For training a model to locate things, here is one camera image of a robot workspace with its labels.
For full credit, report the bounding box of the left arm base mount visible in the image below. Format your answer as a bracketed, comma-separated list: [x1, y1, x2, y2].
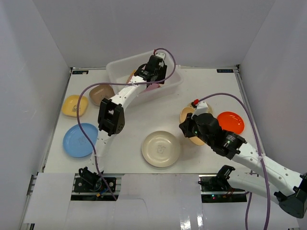
[71, 167, 118, 201]

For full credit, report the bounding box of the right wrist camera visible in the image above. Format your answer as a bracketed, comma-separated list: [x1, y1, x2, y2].
[191, 99, 209, 115]

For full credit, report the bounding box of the blue round plate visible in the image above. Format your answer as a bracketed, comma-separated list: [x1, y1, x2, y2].
[63, 123, 98, 158]

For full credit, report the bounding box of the small floral cream plate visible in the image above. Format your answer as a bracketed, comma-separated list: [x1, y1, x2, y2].
[188, 103, 213, 114]

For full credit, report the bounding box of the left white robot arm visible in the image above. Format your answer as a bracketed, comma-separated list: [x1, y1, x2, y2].
[76, 55, 167, 191]

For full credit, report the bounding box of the cream round plate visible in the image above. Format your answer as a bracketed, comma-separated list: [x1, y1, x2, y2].
[141, 131, 181, 168]

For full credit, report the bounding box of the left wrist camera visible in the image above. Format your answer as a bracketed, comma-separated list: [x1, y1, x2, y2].
[155, 52, 166, 60]

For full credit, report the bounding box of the orange round plate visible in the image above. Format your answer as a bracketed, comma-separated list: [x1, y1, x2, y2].
[217, 111, 245, 135]

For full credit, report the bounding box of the pink round plate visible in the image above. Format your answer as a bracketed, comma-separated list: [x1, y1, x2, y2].
[144, 83, 160, 92]

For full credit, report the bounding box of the woven bamboo fan tray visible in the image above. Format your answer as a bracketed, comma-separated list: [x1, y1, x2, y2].
[128, 70, 136, 82]

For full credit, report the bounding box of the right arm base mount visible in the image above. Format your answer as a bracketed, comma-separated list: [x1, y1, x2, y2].
[198, 165, 247, 204]

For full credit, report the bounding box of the yellow square plate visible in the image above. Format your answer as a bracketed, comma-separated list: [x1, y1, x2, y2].
[61, 95, 89, 117]

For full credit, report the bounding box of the brown square plate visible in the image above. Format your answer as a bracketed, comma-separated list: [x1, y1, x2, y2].
[89, 84, 115, 106]

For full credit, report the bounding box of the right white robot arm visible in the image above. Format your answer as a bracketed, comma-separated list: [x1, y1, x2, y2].
[179, 113, 307, 219]

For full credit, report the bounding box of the tan round plate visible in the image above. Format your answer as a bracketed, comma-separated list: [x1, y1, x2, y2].
[179, 107, 205, 146]

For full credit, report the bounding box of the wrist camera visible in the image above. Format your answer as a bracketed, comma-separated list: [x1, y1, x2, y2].
[155, 52, 166, 60]
[191, 99, 209, 115]

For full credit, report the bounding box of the white plastic bin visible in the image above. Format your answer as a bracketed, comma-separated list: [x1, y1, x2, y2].
[106, 51, 183, 106]

